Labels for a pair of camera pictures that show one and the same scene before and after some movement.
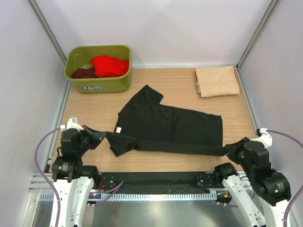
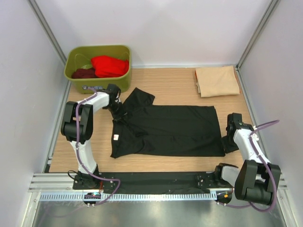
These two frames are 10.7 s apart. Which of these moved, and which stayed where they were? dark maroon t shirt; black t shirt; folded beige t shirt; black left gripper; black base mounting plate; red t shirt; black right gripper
Moved: black t shirt; black right gripper; black left gripper
Stayed: folded beige t shirt; red t shirt; dark maroon t shirt; black base mounting plate
